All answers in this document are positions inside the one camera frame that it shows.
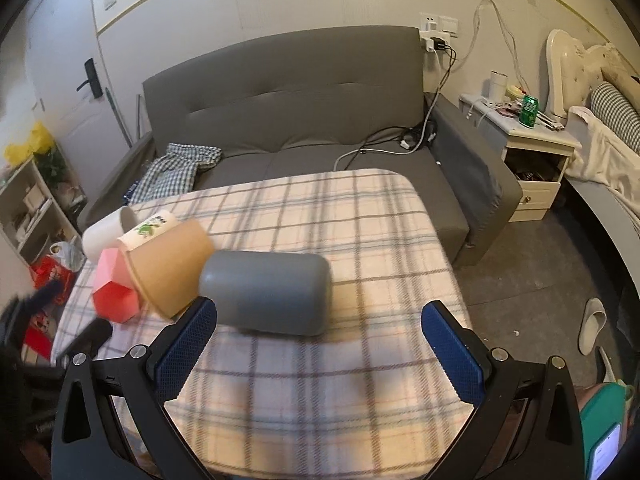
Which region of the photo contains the grey sofa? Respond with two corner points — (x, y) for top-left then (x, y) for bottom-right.
(79, 25), (522, 266)

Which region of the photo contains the white shelf unit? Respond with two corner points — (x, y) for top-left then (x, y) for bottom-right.
(1, 157), (79, 266)

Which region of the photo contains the bed with white headboard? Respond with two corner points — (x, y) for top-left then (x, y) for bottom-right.
(546, 29), (639, 288)

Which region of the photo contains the white door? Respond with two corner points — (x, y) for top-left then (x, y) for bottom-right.
(26, 0), (130, 198)

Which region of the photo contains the grey plastic cup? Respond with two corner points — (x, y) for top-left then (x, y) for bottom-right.
(198, 250), (332, 337)

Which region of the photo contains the green soda can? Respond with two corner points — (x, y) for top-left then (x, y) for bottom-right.
(518, 94), (539, 129)

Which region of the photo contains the yellow plastic bag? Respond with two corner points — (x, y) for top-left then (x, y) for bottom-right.
(3, 120), (55, 167)

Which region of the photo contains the black cable on sofa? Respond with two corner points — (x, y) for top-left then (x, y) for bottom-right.
(344, 44), (459, 172)

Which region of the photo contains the pink faceted cup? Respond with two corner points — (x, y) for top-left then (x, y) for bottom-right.
(91, 248), (140, 324)

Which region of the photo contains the brown paper cup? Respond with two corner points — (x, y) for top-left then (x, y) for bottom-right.
(124, 219), (215, 318)

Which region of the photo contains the red shopping bag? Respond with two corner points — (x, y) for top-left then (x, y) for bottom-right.
(29, 255), (77, 306)

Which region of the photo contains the black door handle lock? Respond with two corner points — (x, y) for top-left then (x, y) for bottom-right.
(76, 58), (104, 99)

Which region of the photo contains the teal phone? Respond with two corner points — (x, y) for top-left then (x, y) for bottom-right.
(579, 382), (626, 479)

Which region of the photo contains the checked pillow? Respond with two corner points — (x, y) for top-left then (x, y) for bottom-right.
(589, 81), (640, 153)

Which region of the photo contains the white cable on sofa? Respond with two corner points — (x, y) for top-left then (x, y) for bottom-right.
(333, 49), (446, 174)

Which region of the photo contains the green mop handle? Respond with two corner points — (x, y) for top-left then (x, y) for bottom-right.
(104, 87), (132, 148)

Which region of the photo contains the white power strip with chargers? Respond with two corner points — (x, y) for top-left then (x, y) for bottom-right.
(419, 30), (450, 53)

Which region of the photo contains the white tumbler on nightstand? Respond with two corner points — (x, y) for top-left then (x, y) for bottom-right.
(488, 70), (508, 105)

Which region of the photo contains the white slipper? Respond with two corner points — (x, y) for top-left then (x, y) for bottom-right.
(577, 297), (608, 356)

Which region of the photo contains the white nightstand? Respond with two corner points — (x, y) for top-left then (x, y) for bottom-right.
(459, 94), (582, 222)

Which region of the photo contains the white printed paper cup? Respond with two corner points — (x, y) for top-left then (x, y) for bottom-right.
(117, 210), (180, 252)

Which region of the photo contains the checked green cloth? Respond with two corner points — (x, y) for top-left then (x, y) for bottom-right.
(128, 143), (222, 205)

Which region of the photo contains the white plastic cup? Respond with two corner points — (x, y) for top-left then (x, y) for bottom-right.
(81, 206), (138, 264)

